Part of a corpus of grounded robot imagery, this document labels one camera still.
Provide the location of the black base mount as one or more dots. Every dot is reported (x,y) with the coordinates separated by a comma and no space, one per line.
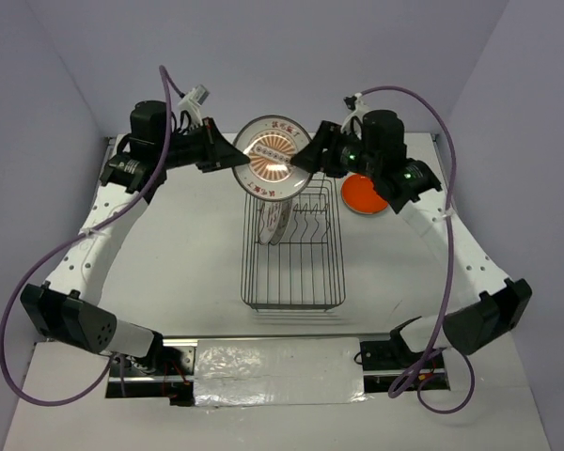
(383,358)
(172,381)

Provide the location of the white plate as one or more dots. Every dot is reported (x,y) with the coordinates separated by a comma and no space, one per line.
(268,221)
(282,223)

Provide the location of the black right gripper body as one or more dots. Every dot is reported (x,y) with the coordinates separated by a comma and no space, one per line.
(345,153)

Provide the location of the black base mount left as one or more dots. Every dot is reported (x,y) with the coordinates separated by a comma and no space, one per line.
(172,381)

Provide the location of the orange plate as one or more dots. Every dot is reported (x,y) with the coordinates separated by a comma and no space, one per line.
(358,194)

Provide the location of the grey wire dish rack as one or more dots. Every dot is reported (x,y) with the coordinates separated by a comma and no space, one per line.
(305,271)

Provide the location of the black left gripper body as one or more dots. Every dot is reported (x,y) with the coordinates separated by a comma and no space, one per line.
(185,149)

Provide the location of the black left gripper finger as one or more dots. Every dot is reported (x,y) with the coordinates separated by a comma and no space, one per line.
(224,155)
(310,157)

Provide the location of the silver foil tape panel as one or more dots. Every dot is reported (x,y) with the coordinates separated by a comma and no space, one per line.
(249,373)

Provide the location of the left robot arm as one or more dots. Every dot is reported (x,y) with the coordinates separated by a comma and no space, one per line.
(66,306)

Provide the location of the white plate outermost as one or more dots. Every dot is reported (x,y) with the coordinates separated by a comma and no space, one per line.
(270,142)

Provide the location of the black base mount right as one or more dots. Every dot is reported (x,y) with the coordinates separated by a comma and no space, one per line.
(383,358)

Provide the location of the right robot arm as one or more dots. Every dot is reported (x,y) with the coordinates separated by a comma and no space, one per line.
(481,302)

